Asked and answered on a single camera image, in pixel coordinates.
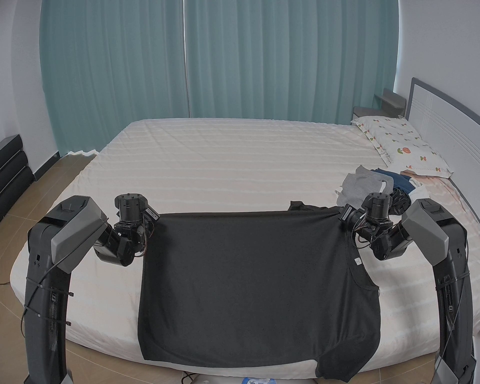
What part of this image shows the black T-shirt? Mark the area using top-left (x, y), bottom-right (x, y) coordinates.
top-left (137, 200), bottom-right (382, 379)

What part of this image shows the blue-green curtain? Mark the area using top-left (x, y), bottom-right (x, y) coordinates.
top-left (185, 0), bottom-right (400, 124)
top-left (39, 0), bottom-right (190, 156)

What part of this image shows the bed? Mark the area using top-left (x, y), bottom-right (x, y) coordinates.
top-left (9, 77), bottom-right (480, 376)

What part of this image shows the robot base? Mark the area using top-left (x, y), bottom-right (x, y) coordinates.
top-left (187, 374), bottom-right (280, 384)

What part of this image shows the black chest of drawers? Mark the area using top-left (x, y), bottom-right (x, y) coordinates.
top-left (0, 134), bottom-right (34, 222)

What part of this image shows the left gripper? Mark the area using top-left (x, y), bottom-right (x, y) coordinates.
top-left (134, 204), bottom-right (161, 241)

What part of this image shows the pile of clothes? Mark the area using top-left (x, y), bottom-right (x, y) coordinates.
top-left (335, 165), bottom-right (432, 218)

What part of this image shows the white printed pillow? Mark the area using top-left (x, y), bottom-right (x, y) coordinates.
top-left (350, 115), bottom-right (454, 179)

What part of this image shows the black cable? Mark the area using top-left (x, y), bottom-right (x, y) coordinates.
top-left (22, 251), bottom-right (76, 324)

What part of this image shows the grey bedside table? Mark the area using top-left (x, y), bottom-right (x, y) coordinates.
top-left (352, 88), bottom-right (407, 121)

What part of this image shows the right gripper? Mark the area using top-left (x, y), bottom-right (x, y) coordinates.
top-left (338, 203), bottom-right (368, 230)

